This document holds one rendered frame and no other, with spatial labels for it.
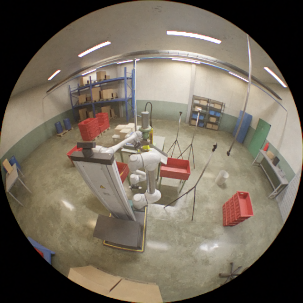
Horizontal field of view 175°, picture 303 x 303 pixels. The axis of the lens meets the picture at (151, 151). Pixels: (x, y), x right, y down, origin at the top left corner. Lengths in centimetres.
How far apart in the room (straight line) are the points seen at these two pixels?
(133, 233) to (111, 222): 30
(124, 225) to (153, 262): 111
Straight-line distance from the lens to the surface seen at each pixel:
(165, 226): 219
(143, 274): 224
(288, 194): 519
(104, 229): 141
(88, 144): 62
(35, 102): 896
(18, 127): 865
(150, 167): 94
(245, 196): 275
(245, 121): 691
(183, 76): 677
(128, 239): 131
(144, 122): 159
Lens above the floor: 213
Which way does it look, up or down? 36 degrees down
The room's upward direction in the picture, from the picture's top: 2 degrees clockwise
